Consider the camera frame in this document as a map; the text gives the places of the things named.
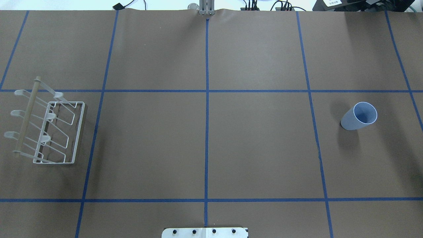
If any light blue plastic cup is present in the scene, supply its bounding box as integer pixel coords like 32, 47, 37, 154
340, 101, 378, 131

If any aluminium frame post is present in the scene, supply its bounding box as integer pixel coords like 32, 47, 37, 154
198, 0, 215, 16

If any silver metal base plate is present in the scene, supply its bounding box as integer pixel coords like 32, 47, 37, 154
161, 227, 249, 238

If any white wire cup holder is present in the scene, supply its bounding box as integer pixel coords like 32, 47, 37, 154
4, 76, 87, 165

